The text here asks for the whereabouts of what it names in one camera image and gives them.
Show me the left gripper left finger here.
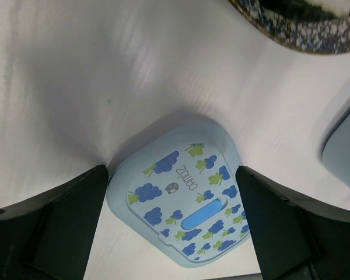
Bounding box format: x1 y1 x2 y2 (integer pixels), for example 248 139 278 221
0 165 109 279

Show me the blue lunch box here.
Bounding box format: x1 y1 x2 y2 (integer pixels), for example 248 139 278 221
322 108 350 188

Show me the sushi roll piece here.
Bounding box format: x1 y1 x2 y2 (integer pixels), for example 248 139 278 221
259 0 350 22

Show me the terrazzo pattern lunch box lid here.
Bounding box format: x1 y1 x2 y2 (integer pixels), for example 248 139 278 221
106 122 250 268

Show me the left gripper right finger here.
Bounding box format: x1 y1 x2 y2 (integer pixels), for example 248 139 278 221
236 166 350 279

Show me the speckled round plate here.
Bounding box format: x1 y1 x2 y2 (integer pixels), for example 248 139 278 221
231 1 350 55

